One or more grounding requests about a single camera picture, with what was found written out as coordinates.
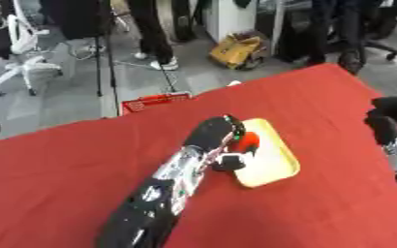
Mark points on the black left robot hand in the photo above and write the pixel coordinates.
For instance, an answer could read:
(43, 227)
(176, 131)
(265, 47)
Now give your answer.
(214, 130)

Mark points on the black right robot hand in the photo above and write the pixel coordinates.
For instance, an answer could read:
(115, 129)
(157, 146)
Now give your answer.
(389, 119)

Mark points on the red round toy fruit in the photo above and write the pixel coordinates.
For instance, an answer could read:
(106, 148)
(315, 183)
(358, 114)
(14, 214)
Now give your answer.
(247, 141)

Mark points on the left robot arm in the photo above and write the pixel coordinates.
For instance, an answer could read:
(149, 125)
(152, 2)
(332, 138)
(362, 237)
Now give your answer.
(151, 197)

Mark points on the tan cardboard box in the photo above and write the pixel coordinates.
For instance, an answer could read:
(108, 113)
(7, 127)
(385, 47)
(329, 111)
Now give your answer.
(237, 50)

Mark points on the yellow tray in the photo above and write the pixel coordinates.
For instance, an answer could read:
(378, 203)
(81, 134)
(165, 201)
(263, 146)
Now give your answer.
(270, 155)

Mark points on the red plastic basket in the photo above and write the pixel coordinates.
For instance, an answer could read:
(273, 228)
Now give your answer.
(154, 101)

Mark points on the black office chair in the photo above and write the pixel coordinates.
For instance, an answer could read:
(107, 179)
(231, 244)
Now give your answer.
(380, 32)

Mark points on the person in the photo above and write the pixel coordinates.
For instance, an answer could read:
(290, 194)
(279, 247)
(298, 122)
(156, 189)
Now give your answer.
(334, 32)
(154, 35)

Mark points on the black tripod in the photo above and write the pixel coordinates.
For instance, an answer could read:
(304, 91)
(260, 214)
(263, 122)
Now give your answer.
(104, 48)

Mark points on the white office chair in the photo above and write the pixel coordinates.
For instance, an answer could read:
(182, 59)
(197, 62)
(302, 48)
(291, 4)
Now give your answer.
(22, 51)

